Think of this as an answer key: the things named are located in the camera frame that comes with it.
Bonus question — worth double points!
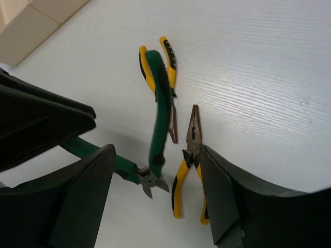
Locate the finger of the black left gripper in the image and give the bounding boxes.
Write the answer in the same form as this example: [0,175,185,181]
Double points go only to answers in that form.
[1,69,96,171]

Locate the cream divided plastic tray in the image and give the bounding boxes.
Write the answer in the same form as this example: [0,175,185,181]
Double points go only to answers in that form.
[1,0,88,66]

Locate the yellow needle nose pliers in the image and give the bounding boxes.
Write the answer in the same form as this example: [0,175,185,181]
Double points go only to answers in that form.
[138,36,179,144]

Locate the green handled diagonal cutters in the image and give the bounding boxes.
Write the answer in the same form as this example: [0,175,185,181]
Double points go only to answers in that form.
[59,49,173,199]

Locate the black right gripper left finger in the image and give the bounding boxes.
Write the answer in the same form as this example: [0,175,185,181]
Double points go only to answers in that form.
[1,144,116,247]

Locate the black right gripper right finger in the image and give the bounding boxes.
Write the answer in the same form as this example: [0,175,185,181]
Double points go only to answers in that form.
[200,145,330,247]

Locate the yellow combination pliers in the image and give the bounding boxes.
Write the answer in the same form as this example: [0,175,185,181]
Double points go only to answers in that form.
[171,104,210,226]

